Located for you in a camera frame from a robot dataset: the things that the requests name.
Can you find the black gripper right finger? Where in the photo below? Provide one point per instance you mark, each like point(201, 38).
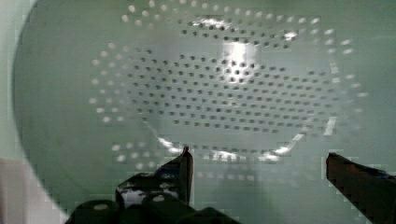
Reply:
point(371, 191)

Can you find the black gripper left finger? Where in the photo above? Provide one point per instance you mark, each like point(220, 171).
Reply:
point(173, 177)

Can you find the green plastic strainer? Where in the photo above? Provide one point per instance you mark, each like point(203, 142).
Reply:
point(260, 92)

